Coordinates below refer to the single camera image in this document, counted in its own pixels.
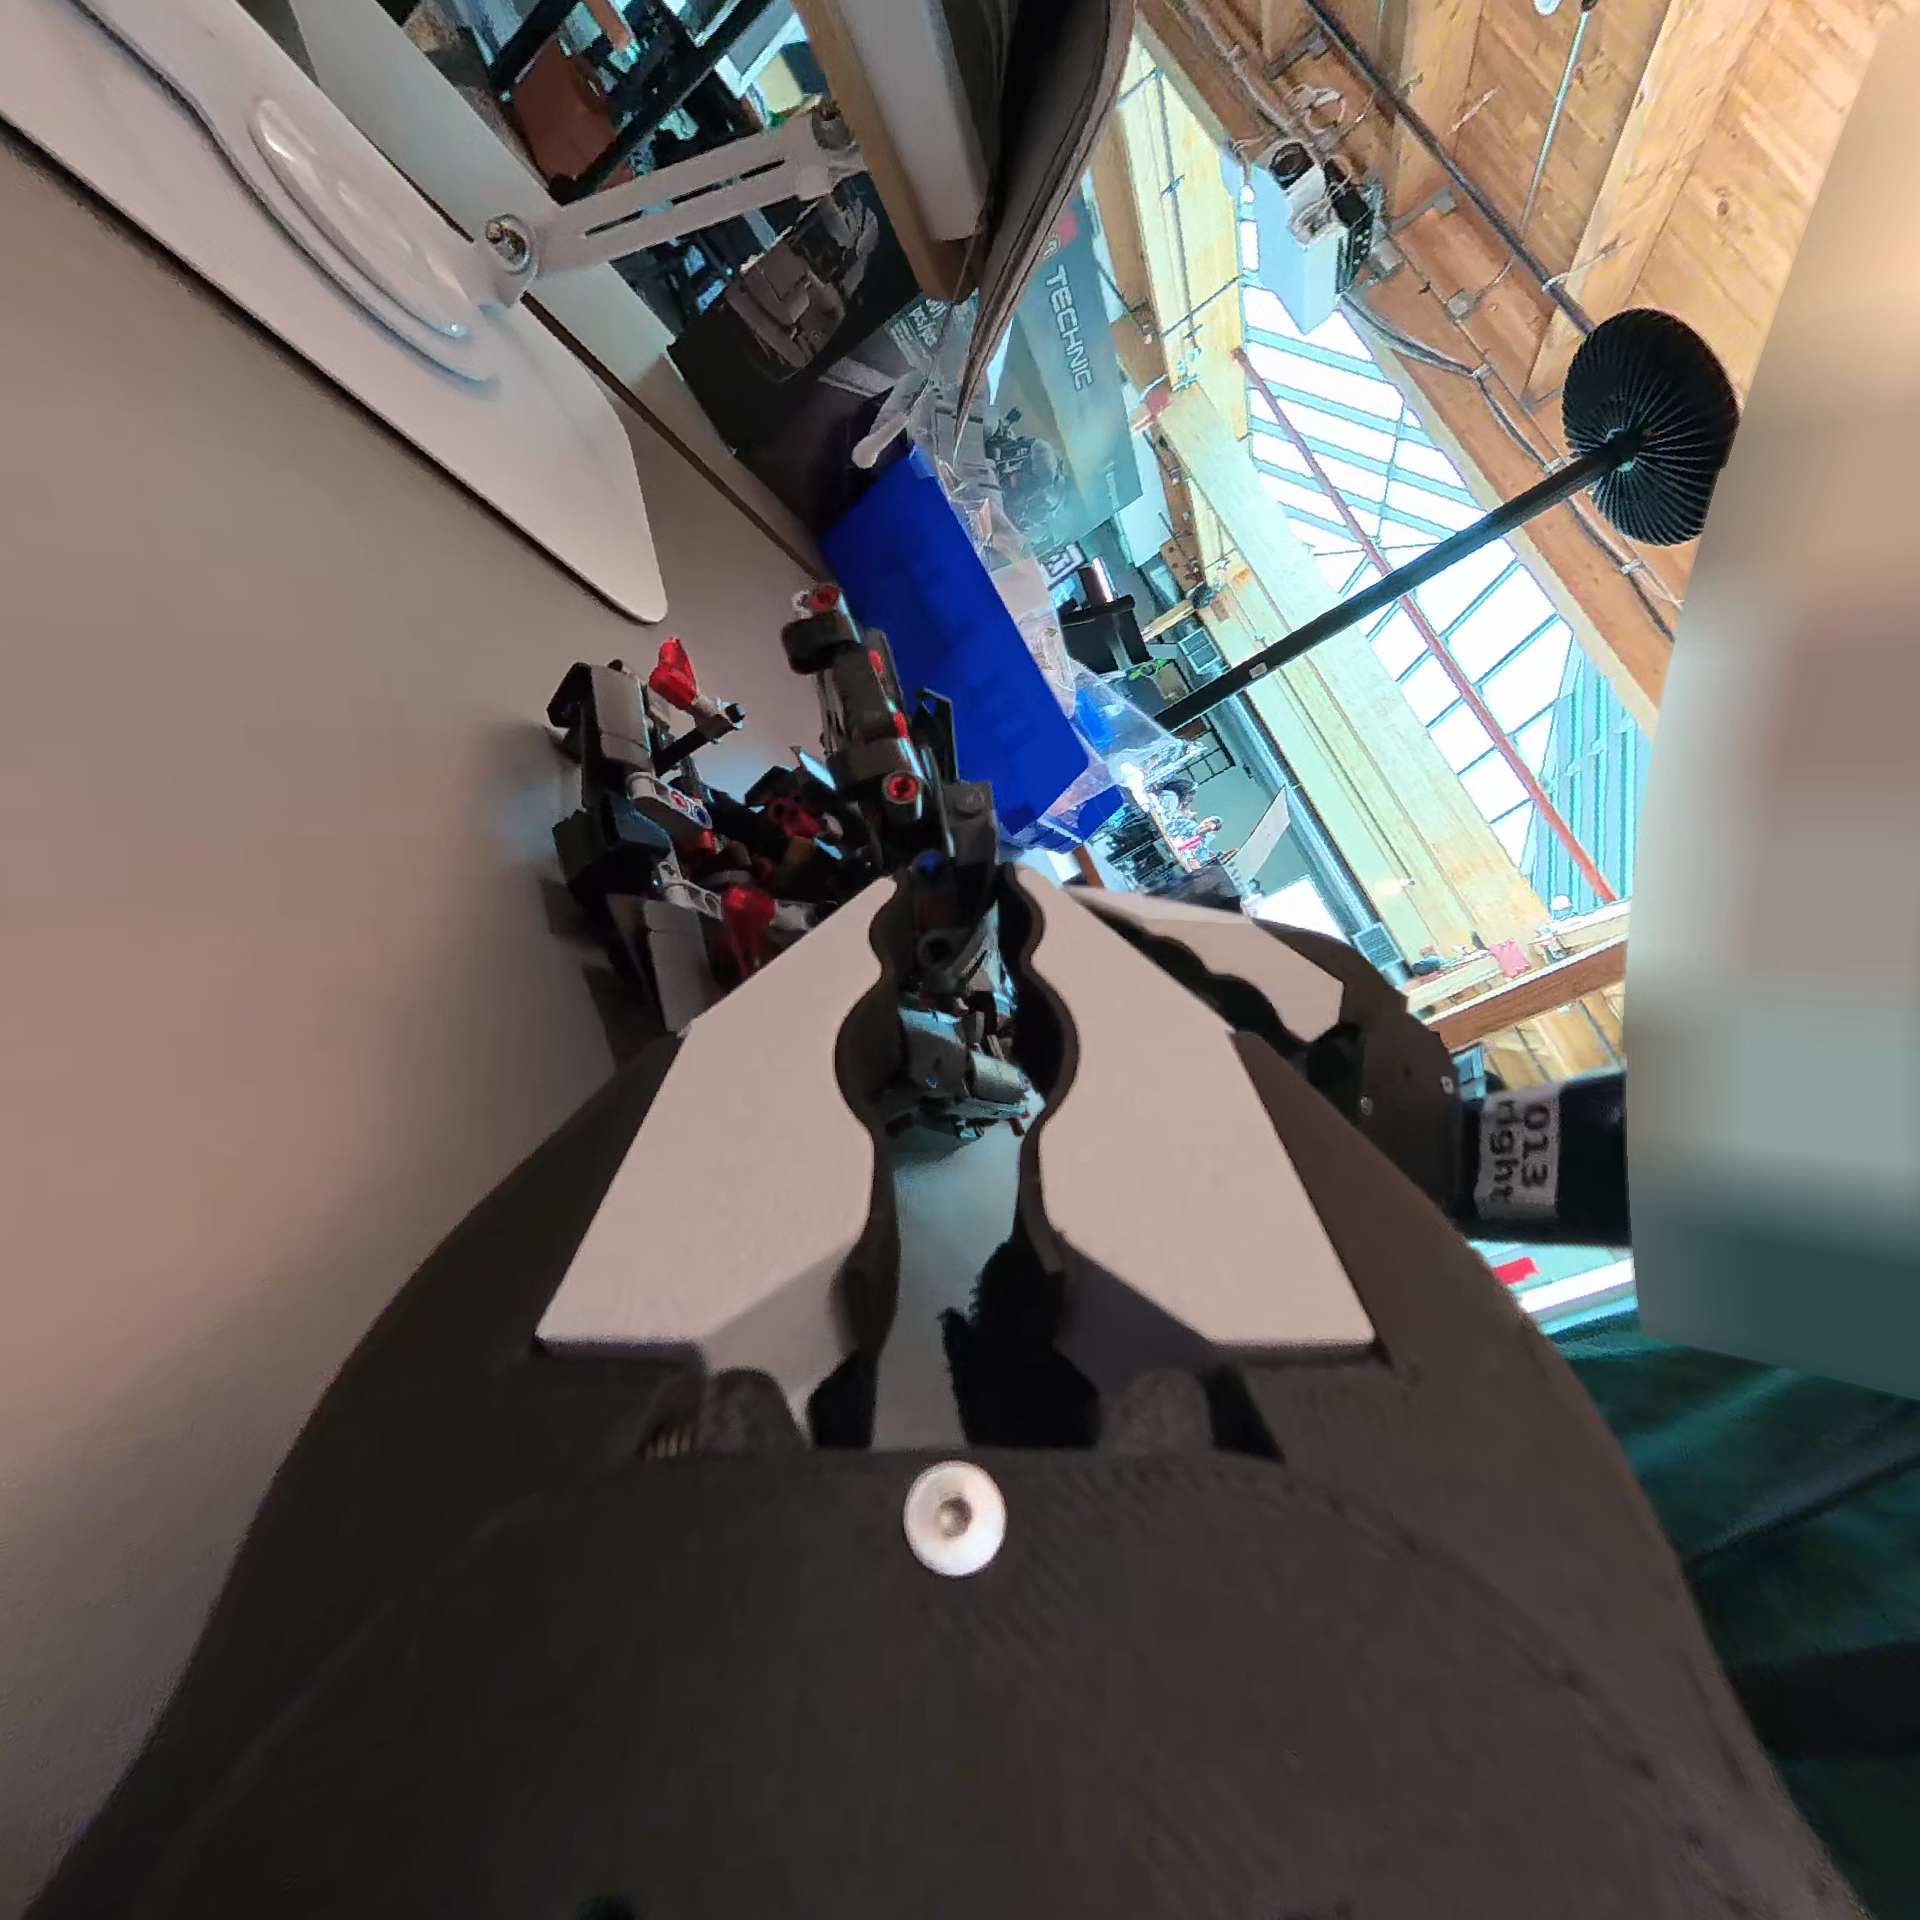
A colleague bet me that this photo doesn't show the grey ceiling unit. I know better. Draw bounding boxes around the grey ceiling unit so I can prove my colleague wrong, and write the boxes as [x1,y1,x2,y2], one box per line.
[1244,134,1391,332]

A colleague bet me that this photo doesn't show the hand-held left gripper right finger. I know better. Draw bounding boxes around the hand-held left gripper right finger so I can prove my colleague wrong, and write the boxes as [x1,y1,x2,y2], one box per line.
[1014,866,1381,1376]

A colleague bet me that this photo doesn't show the clear plastic parts bags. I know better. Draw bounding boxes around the clear plastic parts bags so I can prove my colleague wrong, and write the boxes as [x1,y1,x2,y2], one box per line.
[862,374,1203,753]

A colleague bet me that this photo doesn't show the grey lego car model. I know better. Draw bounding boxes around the grey lego car model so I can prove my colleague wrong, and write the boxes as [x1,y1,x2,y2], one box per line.
[547,584,1052,1151]

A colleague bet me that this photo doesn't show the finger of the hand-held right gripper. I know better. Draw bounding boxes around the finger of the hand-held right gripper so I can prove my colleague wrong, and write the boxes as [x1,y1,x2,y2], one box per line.
[1065,884,1348,1044]

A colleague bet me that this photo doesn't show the black pleated floor lamp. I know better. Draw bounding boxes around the black pleated floor lamp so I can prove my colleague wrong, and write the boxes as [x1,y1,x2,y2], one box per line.
[1154,306,1743,733]

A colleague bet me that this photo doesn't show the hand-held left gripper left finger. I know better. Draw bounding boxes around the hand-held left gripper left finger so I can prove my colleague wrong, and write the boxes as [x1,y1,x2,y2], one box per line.
[535,876,905,1406]

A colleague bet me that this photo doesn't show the white book stand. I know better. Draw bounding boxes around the white book stand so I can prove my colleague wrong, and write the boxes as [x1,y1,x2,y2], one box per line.
[0,0,993,624]

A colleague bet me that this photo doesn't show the black toy set box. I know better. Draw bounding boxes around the black toy set box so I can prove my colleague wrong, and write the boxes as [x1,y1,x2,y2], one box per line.
[667,172,1158,528]

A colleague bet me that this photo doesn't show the blue plastic bin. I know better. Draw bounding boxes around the blue plastic bin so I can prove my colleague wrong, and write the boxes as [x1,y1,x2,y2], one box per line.
[816,450,1130,846]

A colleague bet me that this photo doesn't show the lego instruction booklet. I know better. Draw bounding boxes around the lego instruction booklet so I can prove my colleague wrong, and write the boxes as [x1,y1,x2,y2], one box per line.
[930,0,1142,415]

